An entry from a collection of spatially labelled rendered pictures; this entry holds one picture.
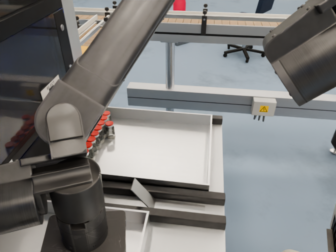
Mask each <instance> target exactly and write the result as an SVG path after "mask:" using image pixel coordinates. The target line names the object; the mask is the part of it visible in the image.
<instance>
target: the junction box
mask: <svg viewBox="0 0 336 252"><path fill-rule="evenodd" d="M276 105H277V102H276V99H275V98H262V97H253V100H252V105H251V115H254V116H269V117H273V116H274V113H275V109H276Z"/></svg>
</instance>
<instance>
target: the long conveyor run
mask: <svg viewBox="0 0 336 252"><path fill-rule="evenodd" d="M112 4H114V5H113V6H112V8H109V7H105V8H87V7H74V11H75V16H78V17H79V20H78V21H79V24H80V25H83V24H85V23H86V22H87V21H88V20H90V19H91V18H92V17H93V16H95V15H97V17H98V19H97V20H96V21H95V22H97V23H100V22H101V21H102V20H103V19H104V17H106V16H108V15H110V16H111V14H112V13H113V12H114V10H115V9H116V7H117V5H116V4H117V2H116V1H115V0H114V1H113V2H112ZM203 6H204V8H203V11H175V10H169V11H168V12H167V14H166V16H165V17H164V20H162V22H161V23H160V25H159V27H158V28H157V30H156V31H155V33H154V34H153V36H152V37H151V39H150V41H161V42H183V43H205V44H227V45H249V46H263V39H264V37H265V36H266V35H267V34H268V33H269V32H270V30H273V29H274V28H276V27H277V26H278V25H279V24H281V23H282V22H283V21H284V20H286V19H287V18H288V17H289V16H291V14H263V13H234V12H208V9H207V7H208V4H207V3H205V4H204V5H203Z"/></svg>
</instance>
